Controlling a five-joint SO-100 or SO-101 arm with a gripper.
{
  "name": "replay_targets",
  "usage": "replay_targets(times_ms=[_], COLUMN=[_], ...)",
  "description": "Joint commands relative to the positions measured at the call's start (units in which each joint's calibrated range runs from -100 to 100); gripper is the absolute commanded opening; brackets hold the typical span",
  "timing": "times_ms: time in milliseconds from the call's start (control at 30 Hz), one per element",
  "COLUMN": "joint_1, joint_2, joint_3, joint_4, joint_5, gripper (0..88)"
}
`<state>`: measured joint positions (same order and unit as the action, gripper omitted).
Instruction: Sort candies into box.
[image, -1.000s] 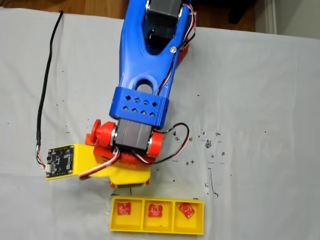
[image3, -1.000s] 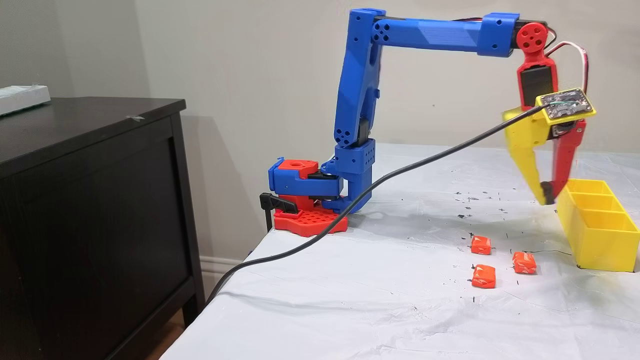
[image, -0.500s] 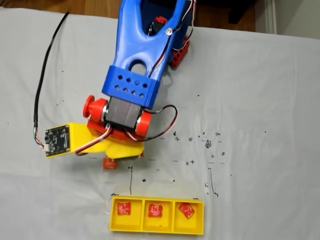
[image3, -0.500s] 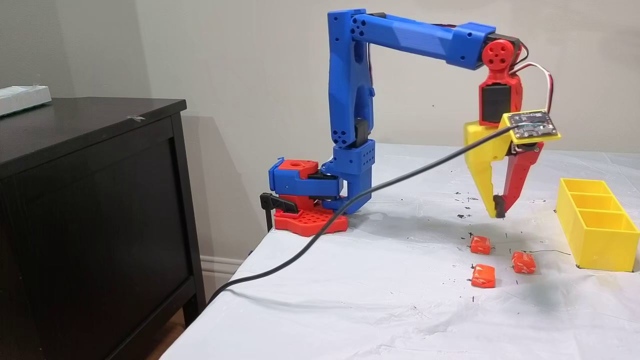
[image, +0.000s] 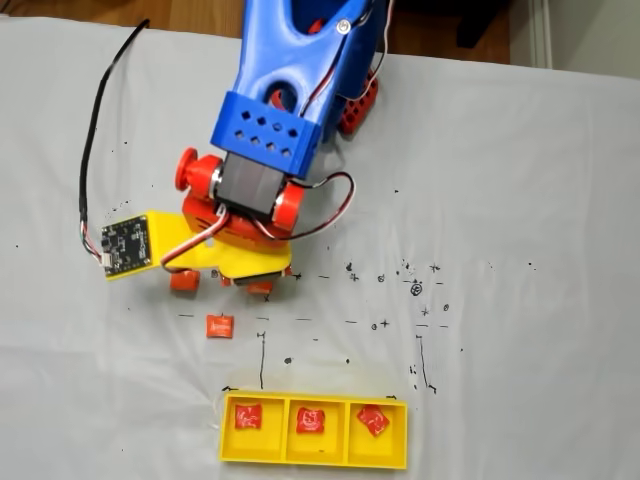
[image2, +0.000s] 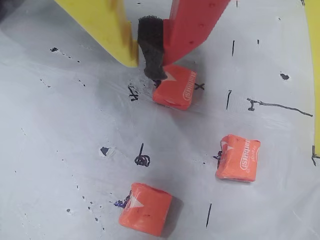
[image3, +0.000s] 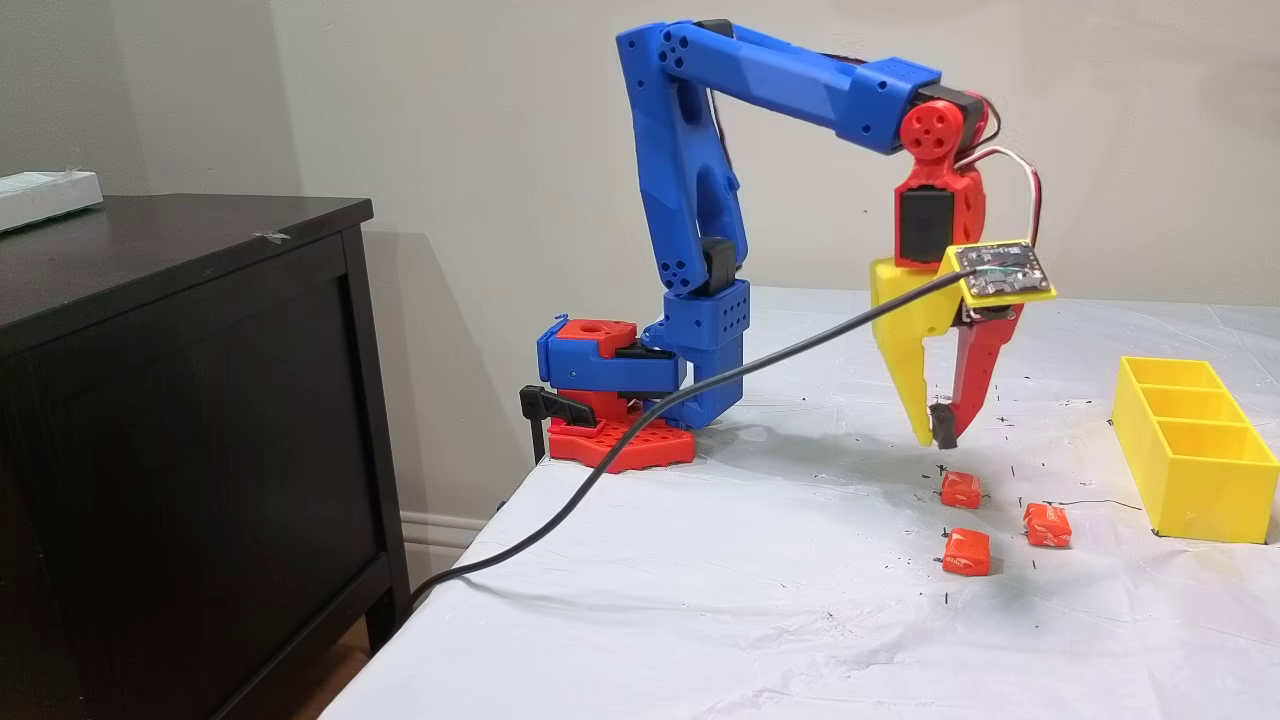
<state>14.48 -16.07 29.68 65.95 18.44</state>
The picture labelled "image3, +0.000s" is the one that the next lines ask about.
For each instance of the camera board on yellow mount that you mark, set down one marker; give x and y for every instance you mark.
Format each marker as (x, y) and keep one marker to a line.
(1000, 272)

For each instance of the yellow three-compartment box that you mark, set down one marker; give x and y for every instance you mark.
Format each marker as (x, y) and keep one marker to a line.
(1200, 490)

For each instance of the orange candy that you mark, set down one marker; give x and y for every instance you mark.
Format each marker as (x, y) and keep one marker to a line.
(966, 553)
(1047, 525)
(960, 490)

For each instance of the white tablecloth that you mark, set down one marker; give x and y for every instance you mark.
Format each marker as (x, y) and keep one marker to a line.
(700, 600)

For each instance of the dark wooden cabinet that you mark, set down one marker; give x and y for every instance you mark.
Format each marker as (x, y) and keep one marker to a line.
(200, 400)

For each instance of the white baseboard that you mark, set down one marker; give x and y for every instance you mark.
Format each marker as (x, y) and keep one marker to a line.
(430, 535)

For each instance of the black table clamp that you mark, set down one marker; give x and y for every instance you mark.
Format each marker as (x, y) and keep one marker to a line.
(560, 407)

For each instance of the white flat box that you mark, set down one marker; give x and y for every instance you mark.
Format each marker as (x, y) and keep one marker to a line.
(50, 195)

